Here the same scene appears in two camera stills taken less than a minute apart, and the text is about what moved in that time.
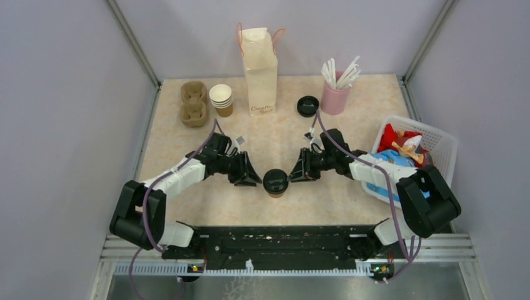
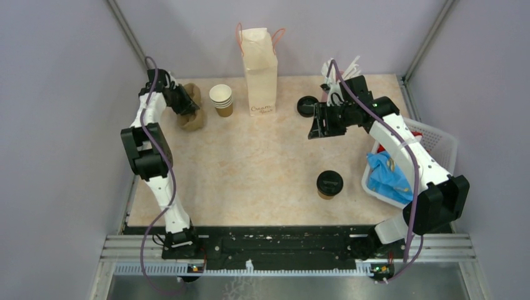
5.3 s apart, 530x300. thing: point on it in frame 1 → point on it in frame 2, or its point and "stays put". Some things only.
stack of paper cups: [221, 99] stays put
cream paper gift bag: [257, 47] stays put
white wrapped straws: [350, 73] stays put
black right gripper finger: [301, 168] → [327, 122]
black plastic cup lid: [275, 180] → [330, 182]
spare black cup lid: [307, 105] stays put
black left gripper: [250, 177] → [187, 105]
